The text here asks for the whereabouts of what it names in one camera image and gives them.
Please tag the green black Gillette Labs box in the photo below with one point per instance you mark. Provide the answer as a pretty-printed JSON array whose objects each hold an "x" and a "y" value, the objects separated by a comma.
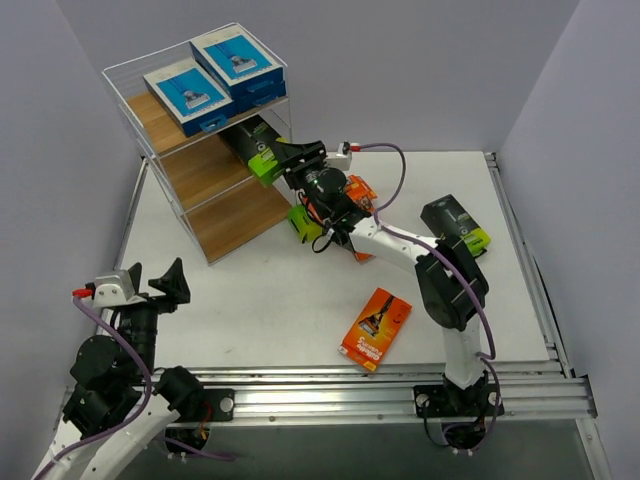
[
  {"x": 446, "y": 217},
  {"x": 305, "y": 224},
  {"x": 251, "y": 141}
]

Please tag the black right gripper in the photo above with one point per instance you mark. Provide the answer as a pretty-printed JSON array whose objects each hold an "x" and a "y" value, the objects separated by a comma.
[{"x": 304, "y": 163}]

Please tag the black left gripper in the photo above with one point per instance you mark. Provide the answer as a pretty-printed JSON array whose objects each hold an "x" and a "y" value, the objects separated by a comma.
[{"x": 151, "y": 301}]

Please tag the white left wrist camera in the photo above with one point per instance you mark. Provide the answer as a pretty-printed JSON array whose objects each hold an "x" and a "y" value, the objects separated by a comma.
[{"x": 111, "y": 290}]

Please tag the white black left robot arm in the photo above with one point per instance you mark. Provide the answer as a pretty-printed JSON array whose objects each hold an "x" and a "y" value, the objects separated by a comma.
[{"x": 115, "y": 406}]

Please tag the orange Gillette cartridge box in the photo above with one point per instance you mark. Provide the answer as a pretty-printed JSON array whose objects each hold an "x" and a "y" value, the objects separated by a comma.
[{"x": 359, "y": 191}]

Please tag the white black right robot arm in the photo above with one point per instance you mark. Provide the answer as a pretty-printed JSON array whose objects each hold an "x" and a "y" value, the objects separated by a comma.
[{"x": 452, "y": 286}]

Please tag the blue Harry's razor box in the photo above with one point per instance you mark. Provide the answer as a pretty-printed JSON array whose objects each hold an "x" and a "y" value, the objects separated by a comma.
[
  {"x": 194, "y": 100},
  {"x": 260, "y": 95}
]

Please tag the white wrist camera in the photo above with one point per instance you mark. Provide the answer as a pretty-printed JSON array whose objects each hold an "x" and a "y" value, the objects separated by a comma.
[
  {"x": 341, "y": 159},
  {"x": 111, "y": 290}
]

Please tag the blue white Harry's box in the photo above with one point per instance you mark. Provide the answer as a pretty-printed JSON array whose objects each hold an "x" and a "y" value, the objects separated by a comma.
[{"x": 233, "y": 56}]

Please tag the white wire wooden shelf rack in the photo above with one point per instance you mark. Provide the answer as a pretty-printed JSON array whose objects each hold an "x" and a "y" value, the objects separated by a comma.
[{"x": 212, "y": 193}]

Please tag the orange Gillette Fusion5 box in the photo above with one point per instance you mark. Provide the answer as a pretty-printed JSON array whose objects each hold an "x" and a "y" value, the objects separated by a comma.
[
  {"x": 375, "y": 329},
  {"x": 361, "y": 257}
]

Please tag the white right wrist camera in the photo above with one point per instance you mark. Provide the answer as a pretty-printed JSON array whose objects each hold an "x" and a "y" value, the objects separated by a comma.
[{"x": 341, "y": 159}]

